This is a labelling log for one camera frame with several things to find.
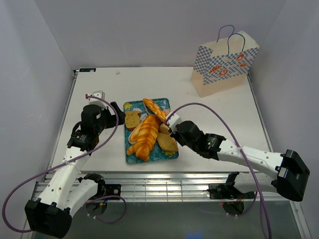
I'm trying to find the square brown sandwich bread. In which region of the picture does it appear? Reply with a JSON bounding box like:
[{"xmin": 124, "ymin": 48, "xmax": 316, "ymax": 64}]
[{"xmin": 157, "ymin": 132, "xmax": 178, "ymax": 152}]

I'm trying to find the small round pale bun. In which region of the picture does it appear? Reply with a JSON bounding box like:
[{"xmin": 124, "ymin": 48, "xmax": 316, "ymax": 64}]
[{"xmin": 159, "ymin": 123, "xmax": 171, "ymax": 135}]

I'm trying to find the orange twisted bread stick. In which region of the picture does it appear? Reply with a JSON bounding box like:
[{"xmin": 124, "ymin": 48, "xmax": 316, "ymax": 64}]
[{"xmin": 143, "ymin": 98, "xmax": 166, "ymax": 121}]

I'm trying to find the pink sugared doughnut bread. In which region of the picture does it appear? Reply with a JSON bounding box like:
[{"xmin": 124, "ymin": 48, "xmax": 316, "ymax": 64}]
[{"xmin": 163, "ymin": 109, "xmax": 171, "ymax": 116}]

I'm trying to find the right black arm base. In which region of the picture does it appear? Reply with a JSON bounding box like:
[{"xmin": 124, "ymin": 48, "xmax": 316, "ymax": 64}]
[{"xmin": 207, "ymin": 172, "xmax": 255, "ymax": 200}]

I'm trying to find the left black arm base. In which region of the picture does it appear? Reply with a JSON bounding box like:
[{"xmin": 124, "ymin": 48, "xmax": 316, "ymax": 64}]
[{"xmin": 84, "ymin": 173, "xmax": 121, "ymax": 200}]

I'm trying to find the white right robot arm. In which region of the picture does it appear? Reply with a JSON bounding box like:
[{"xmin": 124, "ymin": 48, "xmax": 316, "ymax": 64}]
[{"xmin": 167, "ymin": 120, "xmax": 310, "ymax": 202}]

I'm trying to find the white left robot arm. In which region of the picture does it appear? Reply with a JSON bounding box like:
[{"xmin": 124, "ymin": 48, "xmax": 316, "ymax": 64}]
[{"xmin": 24, "ymin": 101, "xmax": 125, "ymax": 239}]

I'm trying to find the brown bread slice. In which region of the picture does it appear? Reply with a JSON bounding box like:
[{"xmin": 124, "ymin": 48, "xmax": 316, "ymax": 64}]
[{"xmin": 125, "ymin": 111, "xmax": 141, "ymax": 131}]

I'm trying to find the large braided orange bread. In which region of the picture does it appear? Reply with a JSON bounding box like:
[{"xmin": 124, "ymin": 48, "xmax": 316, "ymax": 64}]
[{"xmin": 134, "ymin": 116, "xmax": 161, "ymax": 161}]

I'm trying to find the checkered paper bag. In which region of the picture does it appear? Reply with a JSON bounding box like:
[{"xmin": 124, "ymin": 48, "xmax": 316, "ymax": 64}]
[{"xmin": 190, "ymin": 24, "xmax": 260, "ymax": 98}]

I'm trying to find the white-edged hot dog bun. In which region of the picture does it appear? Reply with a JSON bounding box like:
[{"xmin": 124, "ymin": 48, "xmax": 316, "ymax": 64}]
[{"xmin": 128, "ymin": 121, "xmax": 144, "ymax": 145}]

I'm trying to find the teal floral tray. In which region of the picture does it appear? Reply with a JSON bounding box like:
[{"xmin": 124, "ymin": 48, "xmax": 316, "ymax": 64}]
[{"xmin": 123, "ymin": 98, "xmax": 179, "ymax": 165}]

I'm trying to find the small orange croissant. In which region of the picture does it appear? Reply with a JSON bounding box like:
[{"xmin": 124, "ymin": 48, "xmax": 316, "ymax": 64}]
[{"xmin": 126, "ymin": 145, "xmax": 136, "ymax": 156}]

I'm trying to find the blue label sticker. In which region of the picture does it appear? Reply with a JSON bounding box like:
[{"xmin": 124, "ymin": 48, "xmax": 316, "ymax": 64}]
[{"xmin": 79, "ymin": 68, "xmax": 96, "ymax": 72}]

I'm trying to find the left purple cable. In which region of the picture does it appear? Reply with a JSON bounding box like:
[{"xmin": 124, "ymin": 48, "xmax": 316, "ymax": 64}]
[{"xmin": 1, "ymin": 97, "xmax": 127, "ymax": 233}]

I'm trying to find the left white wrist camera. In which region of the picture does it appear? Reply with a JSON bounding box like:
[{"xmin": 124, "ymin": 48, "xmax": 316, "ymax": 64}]
[{"xmin": 88, "ymin": 90, "xmax": 106, "ymax": 109}]

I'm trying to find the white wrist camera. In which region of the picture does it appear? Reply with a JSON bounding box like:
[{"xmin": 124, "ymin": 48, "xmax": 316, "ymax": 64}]
[
  {"xmin": 88, "ymin": 90, "xmax": 106, "ymax": 109},
  {"xmin": 164, "ymin": 112, "xmax": 182, "ymax": 133}
]

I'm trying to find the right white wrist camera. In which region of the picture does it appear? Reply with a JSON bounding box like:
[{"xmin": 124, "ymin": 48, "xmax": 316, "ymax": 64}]
[{"xmin": 164, "ymin": 112, "xmax": 182, "ymax": 133}]

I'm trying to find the aluminium table frame rail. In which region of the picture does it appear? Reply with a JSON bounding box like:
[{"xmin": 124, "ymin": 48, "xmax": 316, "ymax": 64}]
[{"xmin": 29, "ymin": 171, "xmax": 300, "ymax": 204}]

